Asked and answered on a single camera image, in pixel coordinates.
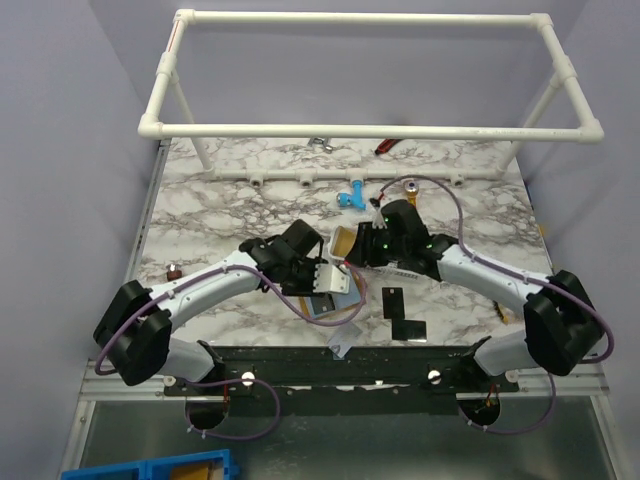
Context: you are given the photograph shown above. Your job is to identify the blue pipe valve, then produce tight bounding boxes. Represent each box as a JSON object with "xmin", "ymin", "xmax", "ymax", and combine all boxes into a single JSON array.
[{"xmin": 336, "ymin": 180, "xmax": 366, "ymax": 211}]

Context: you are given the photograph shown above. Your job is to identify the white plastic basket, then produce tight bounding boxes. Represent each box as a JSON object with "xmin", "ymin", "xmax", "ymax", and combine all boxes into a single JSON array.
[{"xmin": 327, "ymin": 226, "xmax": 419, "ymax": 280}]

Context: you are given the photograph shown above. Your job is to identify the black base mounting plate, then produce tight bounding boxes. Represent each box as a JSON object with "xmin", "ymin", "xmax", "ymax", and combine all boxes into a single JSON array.
[{"xmin": 164, "ymin": 346, "xmax": 519, "ymax": 417}]

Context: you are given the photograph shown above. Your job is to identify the metal clamp fitting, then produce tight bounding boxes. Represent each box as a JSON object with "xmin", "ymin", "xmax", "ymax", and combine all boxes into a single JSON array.
[{"xmin": 307, "ymin": 137, "xmax": 334, "ymax": 153}]

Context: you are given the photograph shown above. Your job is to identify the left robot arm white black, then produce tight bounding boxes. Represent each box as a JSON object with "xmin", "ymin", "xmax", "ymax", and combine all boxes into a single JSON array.
[{"xmin": 93, "ymin": 220, "xmax": 325, "ymax": 395}]

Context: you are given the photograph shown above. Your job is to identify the tan leather card holder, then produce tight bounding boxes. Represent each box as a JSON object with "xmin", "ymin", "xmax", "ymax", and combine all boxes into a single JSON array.
[{"xmin": 299, "ymin": 277, "xmax": 361, "ymax": 320}]

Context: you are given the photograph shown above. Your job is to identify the yellow handled pliers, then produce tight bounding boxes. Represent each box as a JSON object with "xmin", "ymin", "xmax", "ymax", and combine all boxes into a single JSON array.
[{"xmin": 493, "ymin": 302, "xmax": 510, "ymax": 324}]

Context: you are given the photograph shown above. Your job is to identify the black credit card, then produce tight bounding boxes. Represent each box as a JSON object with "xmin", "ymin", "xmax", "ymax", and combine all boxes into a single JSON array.
[
  {"xmin": 382, "ymin": 287, "xmax": 405, "ymax": 320},
  {"xmin": 391, "ymin": 319, "xmax": 427, "ymax": 342},
  {"xmin": 309, "ymin": 294, "xmax": 335, "ymax": 317}
]

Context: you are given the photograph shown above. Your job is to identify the white credit card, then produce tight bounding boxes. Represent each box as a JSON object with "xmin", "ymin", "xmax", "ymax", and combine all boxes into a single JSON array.
[{"xmin": 327, "ymin": 323, "xmax": 363, "ymax": 360}]

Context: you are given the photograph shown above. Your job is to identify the blue plastic bin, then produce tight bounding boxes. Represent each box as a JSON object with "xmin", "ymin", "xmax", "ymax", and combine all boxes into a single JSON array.
[{"xmin": 61, "ymin": 449, "xmax": 240, "ymax": 480}]

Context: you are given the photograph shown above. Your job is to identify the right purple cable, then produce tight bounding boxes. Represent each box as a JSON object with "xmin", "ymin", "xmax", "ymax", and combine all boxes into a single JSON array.
[{"xmin": 369, "ymin": 174, "xmax": 617, "ymax": 434}]

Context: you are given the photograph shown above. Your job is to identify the white PVC pipe frame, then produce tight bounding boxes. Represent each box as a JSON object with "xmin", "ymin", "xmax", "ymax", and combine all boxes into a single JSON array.
[{"xmin": 138, "ymin": 9, "xmax": 604, "ymax": 187}]

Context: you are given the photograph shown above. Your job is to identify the gold pipe valve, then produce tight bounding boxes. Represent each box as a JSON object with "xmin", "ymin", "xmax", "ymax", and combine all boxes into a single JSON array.
[{"xmin": 403, "ymin": 179, "xmax": 420, "ymax": 207}]

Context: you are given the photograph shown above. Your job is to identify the aluminium rail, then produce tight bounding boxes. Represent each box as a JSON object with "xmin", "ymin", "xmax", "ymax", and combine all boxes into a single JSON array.
[{"xmin": 79, "ymin": 361, "xmax": 165, "ymax": 402}]

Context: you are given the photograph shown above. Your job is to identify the red handled tool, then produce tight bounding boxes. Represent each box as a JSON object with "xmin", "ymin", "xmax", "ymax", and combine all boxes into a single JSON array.
[{"xmin": 374, "ymin": 139, "xmax": 400, "ymax": 155}]

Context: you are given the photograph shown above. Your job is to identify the brown pipe valve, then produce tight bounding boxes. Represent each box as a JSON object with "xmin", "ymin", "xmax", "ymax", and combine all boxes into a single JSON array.
[{"xmin": 166, "ymin": 263, "xmax": 183, "ymax": 282}]

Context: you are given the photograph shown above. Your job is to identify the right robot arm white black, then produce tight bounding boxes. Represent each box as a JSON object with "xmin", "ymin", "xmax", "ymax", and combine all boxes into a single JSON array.
[{"xmin": 346, "ymin": 200, "xmax": 608, "ymax": 392}]

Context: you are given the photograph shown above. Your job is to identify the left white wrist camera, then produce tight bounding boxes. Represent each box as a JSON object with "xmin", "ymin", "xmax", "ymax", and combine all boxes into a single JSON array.
[{"xmin": 313, "ymin": 263, "xmax": 350, "ymax": 295}]

